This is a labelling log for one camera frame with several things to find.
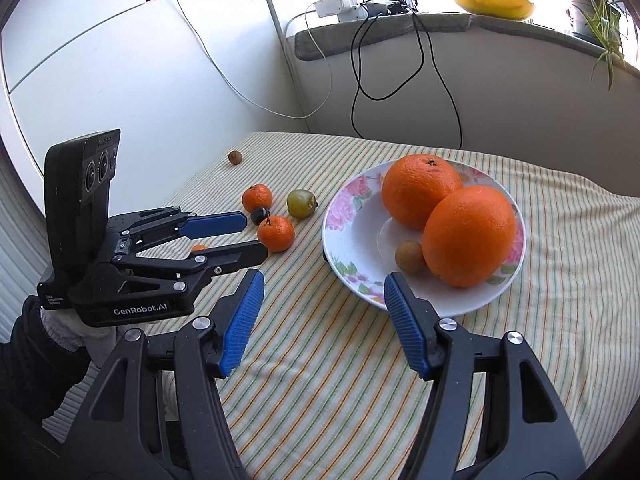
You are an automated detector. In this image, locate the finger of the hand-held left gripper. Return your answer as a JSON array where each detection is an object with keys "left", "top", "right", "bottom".
[
  {"left": 107, "top": 206, "right": 249, "bottom": 249},
  {"left": 112, "top": 241, "right": 270, "bottom": 292}
]

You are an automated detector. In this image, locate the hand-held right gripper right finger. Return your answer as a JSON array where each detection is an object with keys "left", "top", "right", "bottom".
[{"left": 382, "top": 271, "right": 588, "bottom": 480}]

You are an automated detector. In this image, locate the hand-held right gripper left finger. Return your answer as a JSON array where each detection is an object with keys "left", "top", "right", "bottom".
[{"left": 67, "top": 268, "right": 266, "bottom": 480}]

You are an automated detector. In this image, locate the tangerine with stem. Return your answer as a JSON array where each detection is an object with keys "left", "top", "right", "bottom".
[{"left": 257, "top": 215, "right": 296, "bottom": 253}]

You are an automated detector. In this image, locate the floral white plate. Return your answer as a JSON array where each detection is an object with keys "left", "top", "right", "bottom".
[{"left": 321, "top": 158, "right": 527, "bottom": 317}]

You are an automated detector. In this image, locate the large orange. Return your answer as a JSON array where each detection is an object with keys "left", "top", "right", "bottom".
[
  {"left": 381, "top": 154, "right": 464, "bottom": 231},
  {"left": 423, "top": 185, "right": 518, "bottom": 289}
]

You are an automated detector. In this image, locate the person's left hand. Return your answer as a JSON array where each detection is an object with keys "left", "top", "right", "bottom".
[{"left": 39, "top": 305, "right": 118, "bottom": 366}]

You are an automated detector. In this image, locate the green plum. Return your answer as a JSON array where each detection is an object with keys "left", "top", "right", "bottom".
[{"left": 286, "top": 189, "right": 319, "bottom": 219}]

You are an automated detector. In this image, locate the striped tablecloth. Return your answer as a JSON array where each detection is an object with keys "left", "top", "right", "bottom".
[{"left": 50, "top": 131, "right": 640, "bottom": 480}]

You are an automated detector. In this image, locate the white cabinet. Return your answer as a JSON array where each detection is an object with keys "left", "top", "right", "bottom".
[{"left": 0, "top": 0, "right": 306, "bottom": 201}]

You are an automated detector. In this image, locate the grey windowsill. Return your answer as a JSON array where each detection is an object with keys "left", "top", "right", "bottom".
[{"left": 470, "top": 12, "right": 640, "bottom": 73}]

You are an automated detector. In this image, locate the yellow bowl on windowsill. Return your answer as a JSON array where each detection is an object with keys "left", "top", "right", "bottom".
[{"left": 448, "top": 0, "right": 536, "bottom": 22}]

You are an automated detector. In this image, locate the potted spider plant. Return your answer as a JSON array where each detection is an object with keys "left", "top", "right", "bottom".
[{"left": 530, "top": 0, "right": 631, "bottom": 91}]

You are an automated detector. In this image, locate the hanging white cable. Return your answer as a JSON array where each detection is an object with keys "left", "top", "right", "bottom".
[{"left": 167, "top": 0, "right": 333, "bottom": 120}]

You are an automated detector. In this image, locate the black cable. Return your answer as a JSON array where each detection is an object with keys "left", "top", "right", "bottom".
[
  {"left": 350, "top": 12, "right": 381, "bottom": 138},
  {"left": 355, "top": 7, "right": 463, "bottom": 151}
]

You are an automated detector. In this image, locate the short white cable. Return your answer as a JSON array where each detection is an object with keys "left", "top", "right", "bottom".
[{"left": 284, "top": 2, "right": 318, "bottom": 41}]

